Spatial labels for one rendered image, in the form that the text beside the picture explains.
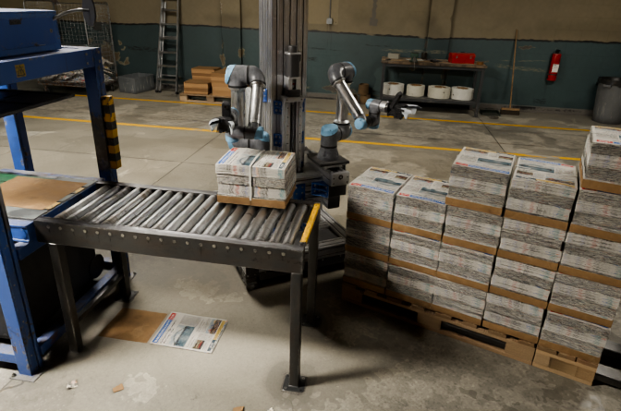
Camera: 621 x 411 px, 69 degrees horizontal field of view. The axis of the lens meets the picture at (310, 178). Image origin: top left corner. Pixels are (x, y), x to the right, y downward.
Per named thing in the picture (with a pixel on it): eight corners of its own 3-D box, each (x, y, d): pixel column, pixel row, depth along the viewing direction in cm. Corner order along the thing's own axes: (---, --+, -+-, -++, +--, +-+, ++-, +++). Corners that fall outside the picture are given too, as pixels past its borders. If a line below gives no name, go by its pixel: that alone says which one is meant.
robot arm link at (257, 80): (269, 73, 283) (263, 143, 265) (251, 72, 283) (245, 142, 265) (267, 62, 272) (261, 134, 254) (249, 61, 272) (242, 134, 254)
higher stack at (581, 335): (535, 325, 281) (588, 123, 234) (590, 343, 268) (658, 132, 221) (530, 366, 249) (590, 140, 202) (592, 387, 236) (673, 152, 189)
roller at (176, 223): (207, 201, 259) (207, 193, 257) (170, 240, 215) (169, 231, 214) (199, 200, 259) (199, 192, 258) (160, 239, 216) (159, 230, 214)
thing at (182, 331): (228, 320, 276) (228, 319, 276) (212, 354, 250) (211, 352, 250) (171, 312, 282) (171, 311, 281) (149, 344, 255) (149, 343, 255)
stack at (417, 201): (362, 271, 331) (371, 164, 301) (536, 325, 280) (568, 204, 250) (339, 299, 299) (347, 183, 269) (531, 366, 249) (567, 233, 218)
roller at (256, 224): (275, 205, 252) (271, 198, 251) (251, 247, 209) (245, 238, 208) (268, 209, 254) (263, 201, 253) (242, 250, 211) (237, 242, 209)
